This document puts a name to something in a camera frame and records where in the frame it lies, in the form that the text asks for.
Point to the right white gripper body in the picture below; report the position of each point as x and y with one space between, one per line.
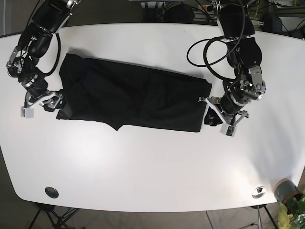
49 97

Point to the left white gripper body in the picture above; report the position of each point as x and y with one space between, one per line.
230 121

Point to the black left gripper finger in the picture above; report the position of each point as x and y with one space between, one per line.
212 118

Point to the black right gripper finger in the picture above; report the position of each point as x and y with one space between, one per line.
49 108
64 109

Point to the black T-shirt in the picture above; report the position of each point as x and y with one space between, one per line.
119 94

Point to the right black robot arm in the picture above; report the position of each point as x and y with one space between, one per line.
45 21

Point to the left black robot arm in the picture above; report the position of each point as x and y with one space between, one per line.
244 56

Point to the silver table grommet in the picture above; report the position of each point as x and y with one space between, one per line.
258 192

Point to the grey plant pot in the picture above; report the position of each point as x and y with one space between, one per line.
284 189

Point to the black table grommet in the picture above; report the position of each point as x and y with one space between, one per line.
51 192

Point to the green potted plant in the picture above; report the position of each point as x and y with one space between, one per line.
292 213

